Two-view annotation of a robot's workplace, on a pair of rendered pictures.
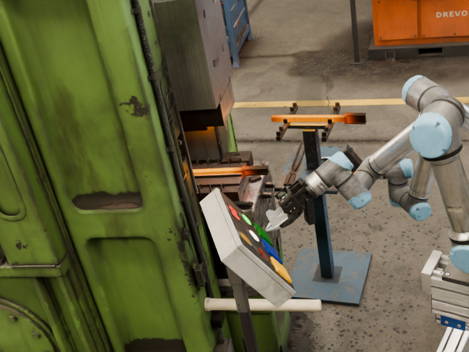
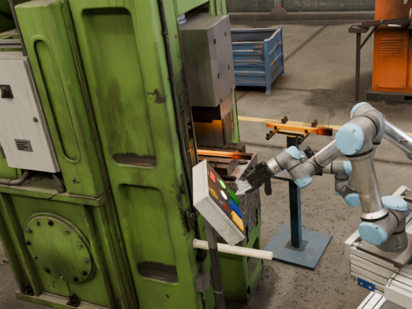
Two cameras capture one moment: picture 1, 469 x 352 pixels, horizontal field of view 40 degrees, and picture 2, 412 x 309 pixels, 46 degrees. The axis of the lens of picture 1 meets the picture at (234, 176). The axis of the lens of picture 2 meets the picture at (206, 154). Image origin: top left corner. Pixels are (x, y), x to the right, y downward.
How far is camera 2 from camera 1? 0.34 m
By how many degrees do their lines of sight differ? 9
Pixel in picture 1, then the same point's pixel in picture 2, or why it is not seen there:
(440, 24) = not seen: outside the picture
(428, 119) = (347, 127)
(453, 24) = not seen: outside the picture
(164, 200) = (170, 164)
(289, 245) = (274, 221)
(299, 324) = (267, 275)
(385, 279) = (338, 255)
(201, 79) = (207, 86)
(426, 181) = not seen: hidden behind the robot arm
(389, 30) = (384, 80)
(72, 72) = (121, 69)
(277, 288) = (231, 232)
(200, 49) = (208, 64)
